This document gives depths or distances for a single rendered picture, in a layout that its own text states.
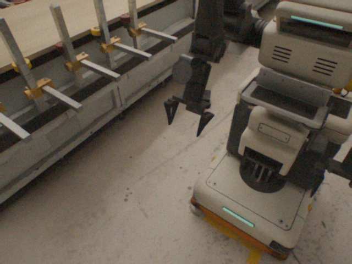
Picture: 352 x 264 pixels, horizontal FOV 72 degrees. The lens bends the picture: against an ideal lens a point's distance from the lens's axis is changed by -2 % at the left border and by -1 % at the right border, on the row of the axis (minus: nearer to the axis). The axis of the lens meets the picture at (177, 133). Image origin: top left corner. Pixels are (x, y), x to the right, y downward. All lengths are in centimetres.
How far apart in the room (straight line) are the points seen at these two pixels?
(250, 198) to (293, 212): 23
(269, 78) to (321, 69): 15
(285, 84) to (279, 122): 19
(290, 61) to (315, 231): 126
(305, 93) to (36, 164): 169
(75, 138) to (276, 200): 146
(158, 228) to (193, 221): 22
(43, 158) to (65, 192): 29
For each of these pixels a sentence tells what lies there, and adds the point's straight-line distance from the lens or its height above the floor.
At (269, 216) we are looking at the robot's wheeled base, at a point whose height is 28.
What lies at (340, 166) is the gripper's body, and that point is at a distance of 66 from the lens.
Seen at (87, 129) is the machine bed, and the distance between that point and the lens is 204.
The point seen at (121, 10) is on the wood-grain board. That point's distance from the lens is 195.
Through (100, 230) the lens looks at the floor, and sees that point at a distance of 171.
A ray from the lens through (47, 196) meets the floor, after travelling 197.
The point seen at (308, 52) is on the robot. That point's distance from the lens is 81.
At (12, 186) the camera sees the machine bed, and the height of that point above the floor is 16.
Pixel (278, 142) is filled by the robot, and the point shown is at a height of 81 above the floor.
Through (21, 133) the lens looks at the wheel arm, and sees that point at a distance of 113.
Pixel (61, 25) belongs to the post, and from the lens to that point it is 138.
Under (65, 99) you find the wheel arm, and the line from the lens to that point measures 126.
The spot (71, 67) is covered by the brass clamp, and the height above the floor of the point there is 84.
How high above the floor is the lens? 151
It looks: 46 degrees down
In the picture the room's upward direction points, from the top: straight up
